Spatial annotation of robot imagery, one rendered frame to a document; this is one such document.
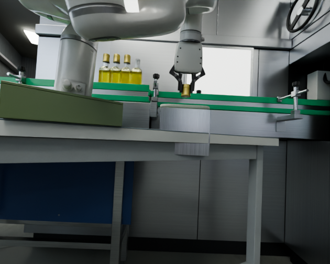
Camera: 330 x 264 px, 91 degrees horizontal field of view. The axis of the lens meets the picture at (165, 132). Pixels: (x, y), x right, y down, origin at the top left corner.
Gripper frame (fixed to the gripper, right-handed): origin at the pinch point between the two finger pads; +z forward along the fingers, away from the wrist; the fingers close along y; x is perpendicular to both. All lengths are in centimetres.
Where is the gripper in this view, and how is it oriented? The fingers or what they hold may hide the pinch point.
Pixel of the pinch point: (186, 87)
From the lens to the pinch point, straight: 63.9
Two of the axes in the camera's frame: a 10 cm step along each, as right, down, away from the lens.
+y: -10.0, -0.5, -0.4
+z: -0.5, 9.7, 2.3
